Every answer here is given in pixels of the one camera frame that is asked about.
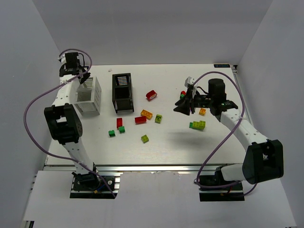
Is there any lime green small brick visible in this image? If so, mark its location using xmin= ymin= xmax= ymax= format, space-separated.
xmin=155 ymin=114 xmax=162 ymax=124

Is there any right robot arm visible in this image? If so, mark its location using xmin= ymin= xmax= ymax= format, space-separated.
xmin=174 ymin=77 xmax=284 ymax=189

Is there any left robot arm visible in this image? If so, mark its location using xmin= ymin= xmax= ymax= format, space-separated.
xmin=44 ymin=52 xmax=95 ymax=177

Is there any red and green brick stack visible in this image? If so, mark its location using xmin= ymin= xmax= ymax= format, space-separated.
xmin=180 ymin=91 xmax=186 ymax=99

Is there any small orange brick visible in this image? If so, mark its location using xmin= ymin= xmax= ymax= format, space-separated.
xmin=199 ymin=108 xmax=206 ymax=116

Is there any white slotted container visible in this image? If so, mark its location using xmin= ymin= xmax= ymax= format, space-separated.
xmin=74 ymin=76 xmax=102 ymax=115

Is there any red rounded flower brick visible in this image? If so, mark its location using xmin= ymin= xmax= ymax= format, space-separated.
xmin=146 ymin=90 xmax=157 ymax=101

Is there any orange rectangular brick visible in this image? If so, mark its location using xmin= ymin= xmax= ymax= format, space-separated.
xmin=141 ymin=109 xmax=153 ymax=120

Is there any blue label right corner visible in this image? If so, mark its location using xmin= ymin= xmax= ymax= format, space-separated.
xmin=213 ymin=64 xmax=230 ymax=68

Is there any black slotted container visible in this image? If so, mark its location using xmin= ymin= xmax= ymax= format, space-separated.
xmin=112 ymin=73 xmax=134 ymax=113

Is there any red rectangular brick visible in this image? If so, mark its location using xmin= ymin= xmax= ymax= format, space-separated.
xmin=134 ymin=116 xmax=147 ymax=124

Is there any lime green flat brick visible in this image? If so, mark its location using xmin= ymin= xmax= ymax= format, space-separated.
xmin=141 ymin=134 xmax=149 ymax=143

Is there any red upright brick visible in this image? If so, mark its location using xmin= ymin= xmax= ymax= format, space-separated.
xmin=116 ymin=118 xmax=123 ymax=129

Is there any green small brick left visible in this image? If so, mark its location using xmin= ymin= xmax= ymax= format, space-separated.
xmin=108 ymin=130 xmax=115 ymax=137

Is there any green small brick right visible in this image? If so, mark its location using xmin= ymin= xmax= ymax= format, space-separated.
xmin=118 ymin=126 xmax=125 ymax=133

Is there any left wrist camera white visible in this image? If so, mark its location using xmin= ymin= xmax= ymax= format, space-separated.
xmin=57 ymin=54 xmax=67 ymax=64

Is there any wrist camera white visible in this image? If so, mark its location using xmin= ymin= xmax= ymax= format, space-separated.
xmin=184 ymin=76 xmax=196 ymax=88
xmin=57 ymin=54 xmax=67 ymax=64

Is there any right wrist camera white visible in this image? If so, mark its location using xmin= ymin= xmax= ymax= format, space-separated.
xmin=184 ymin=76 xmax=196 ymax=88

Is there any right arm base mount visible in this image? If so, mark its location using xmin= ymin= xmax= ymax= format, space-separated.
xmin=198 ymin=171 xmax=245 ymax=202

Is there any aluminium table rail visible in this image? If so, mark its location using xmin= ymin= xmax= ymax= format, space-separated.
xmin=44 ymin=163 xmax=247 ymax=172

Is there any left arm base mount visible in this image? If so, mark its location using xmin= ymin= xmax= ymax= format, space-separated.
xmin=69 ymin=172 xmax=118 ymax=199

